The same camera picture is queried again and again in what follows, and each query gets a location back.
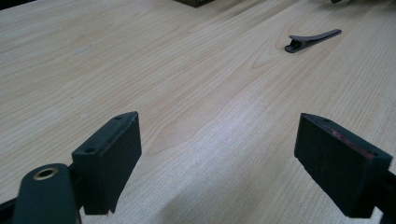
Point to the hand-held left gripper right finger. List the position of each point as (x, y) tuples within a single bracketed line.
[(336, 165)]

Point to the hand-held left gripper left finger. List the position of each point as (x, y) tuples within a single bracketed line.
[(106, 161)]

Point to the black hair clip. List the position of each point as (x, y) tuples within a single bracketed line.
[(306, 40)]

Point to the dark green box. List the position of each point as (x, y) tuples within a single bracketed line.
[(195, 2)]

